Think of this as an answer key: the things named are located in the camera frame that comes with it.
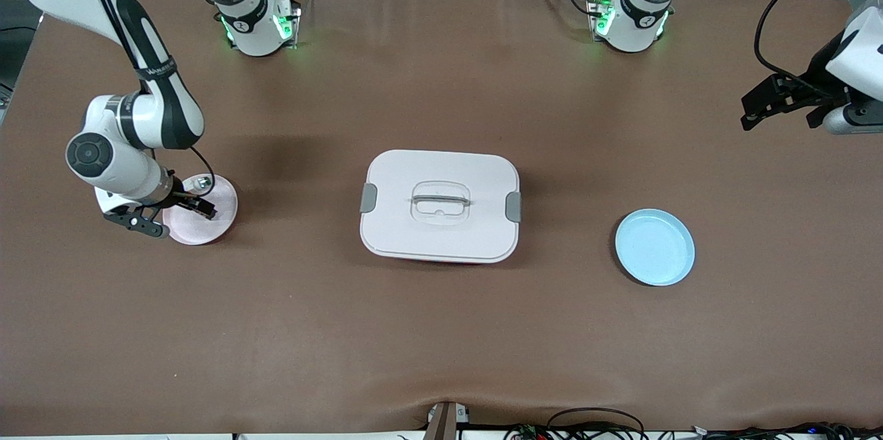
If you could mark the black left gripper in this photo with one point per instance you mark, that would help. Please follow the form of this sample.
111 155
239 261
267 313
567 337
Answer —
817 76

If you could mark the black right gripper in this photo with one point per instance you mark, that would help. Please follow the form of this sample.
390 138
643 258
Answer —
178 192

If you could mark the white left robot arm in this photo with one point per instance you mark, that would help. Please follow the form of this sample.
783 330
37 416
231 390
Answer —
635 19

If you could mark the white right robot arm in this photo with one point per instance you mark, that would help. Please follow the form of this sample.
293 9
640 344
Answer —
121 167

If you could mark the grey box latch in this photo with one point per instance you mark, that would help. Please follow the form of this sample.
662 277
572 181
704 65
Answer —
514 207
368 198

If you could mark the white lidded storage box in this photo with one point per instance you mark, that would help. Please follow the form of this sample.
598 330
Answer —
400 171

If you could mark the pink round plate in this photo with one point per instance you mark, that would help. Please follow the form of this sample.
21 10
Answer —
207 230

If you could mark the light blue round plate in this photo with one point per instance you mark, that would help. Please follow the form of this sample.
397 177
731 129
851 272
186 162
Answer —
655 250

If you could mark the brown camera mount bracket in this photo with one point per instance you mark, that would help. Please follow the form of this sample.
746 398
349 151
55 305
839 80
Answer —
441 426

